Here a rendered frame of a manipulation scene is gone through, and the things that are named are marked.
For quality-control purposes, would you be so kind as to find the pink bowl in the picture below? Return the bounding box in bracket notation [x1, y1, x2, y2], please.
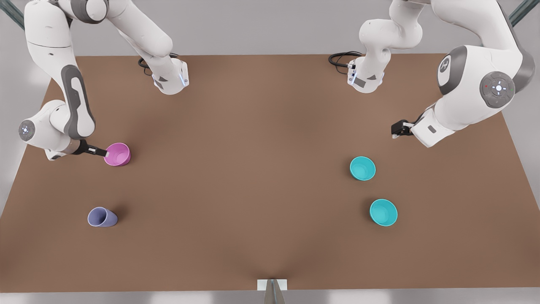
[104, 143, 131, 167]

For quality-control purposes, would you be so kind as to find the lavender blue bowl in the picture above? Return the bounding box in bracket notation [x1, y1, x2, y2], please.
[87, 206, 119, 228]

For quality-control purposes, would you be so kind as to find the wide teal bowl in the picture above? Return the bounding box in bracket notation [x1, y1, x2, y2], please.
[370, 199, 398, 227]

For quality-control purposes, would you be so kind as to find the small teal cup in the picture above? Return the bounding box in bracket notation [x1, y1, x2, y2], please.
[349, 156, 376, 182]

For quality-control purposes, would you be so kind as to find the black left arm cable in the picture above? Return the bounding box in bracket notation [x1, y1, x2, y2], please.
[328, 51, 364, 76]

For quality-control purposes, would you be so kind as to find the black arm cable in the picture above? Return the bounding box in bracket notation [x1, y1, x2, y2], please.
[328, 51, 364, 76]
[138, 53, 180, 76]

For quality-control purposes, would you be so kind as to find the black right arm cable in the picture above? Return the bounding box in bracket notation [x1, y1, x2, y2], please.
[138, 53, 180, 76]

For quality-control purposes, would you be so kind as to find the silver frame post with foot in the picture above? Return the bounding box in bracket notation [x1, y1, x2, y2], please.
[257, 279, 288, 304]

